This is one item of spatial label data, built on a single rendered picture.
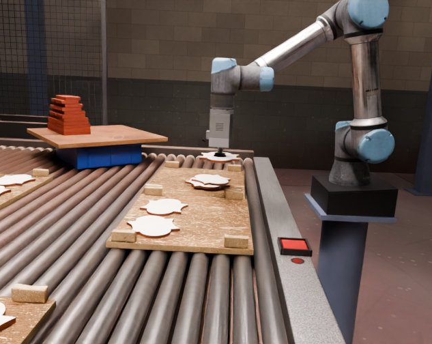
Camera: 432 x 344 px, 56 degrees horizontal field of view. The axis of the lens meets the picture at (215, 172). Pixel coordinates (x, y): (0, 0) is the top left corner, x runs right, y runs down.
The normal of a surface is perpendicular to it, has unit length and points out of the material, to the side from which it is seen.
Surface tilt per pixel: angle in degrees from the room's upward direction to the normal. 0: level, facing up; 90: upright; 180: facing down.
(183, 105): 90
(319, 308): 0
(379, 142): 97
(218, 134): 90
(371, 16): 82
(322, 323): 0
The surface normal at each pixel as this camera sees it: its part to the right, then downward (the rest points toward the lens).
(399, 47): 0.01, 0.23
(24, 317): 0.04, -0.97
